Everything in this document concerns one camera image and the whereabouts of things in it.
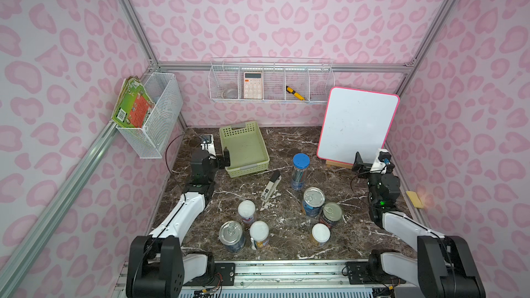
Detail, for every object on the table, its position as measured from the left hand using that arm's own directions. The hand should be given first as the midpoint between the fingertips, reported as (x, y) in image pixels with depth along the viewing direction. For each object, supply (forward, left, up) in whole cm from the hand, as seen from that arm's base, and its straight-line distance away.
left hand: (213, 141), depth 82 cm
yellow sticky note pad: (-13, -89, -26) cm, 93 cm away
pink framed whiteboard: (+10, -59, +1) cm, 60 cm away
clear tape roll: (+27, -4, +3) cm, 28 cm away
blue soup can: (-19, -40, -13) cm, 46 cm away
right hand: (-3, -61, -2) cm, 61 cm away
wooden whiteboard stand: (+2, -54, -20) cm, 57 cm away
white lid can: (-30, -41, -17) cm, 54 cm away
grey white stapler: (-9, -23, -21) cm, 32 cm away
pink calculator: (+28, -15, +7) cm, 32 cm away
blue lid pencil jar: (-8, -35, -4) cm, 36 cm away
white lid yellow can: (-32, -19, -11) cm, 39 cm away
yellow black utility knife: (+27, -34, +3) cm, 44 cm away
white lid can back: (-23, -14, -13) cm, 30 cm away
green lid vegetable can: (-23, -46, -14) cm, 53 cm away
